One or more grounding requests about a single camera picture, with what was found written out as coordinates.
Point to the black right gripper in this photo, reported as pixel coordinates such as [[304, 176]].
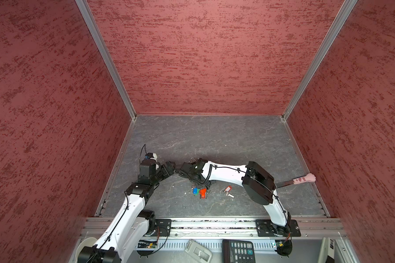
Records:
[[196, 181]]

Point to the aluminium corner post right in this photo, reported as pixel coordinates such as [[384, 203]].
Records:
[[332, 33]]

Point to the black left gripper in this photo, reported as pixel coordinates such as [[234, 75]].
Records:
[[163, 168]]

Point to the pink handled knife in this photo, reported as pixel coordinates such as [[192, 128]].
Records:
[[309, 178]]

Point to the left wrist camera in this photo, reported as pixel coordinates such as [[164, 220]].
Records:
[[151, 156]]

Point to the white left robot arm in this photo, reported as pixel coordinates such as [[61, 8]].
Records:
[[132, 222]]

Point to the aluminium corner post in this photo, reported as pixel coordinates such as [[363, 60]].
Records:
[[332, 33], [100, 43]]

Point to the aluminium corner post left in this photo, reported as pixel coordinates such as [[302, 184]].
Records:
[[100, 43]]

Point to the grey plastic device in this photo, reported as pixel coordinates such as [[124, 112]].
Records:
[[198, 252]]

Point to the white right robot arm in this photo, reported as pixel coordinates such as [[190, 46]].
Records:
[[256, 181]]

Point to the aluminium mounting rail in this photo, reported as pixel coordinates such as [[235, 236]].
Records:
[[242, 228]]

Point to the white paper cup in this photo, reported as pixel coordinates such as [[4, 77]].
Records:
[[88, 242]]

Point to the black desk calculator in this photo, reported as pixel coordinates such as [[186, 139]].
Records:
[[235, 251]]

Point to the red key tag with key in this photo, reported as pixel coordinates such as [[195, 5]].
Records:
[[227, 191]]

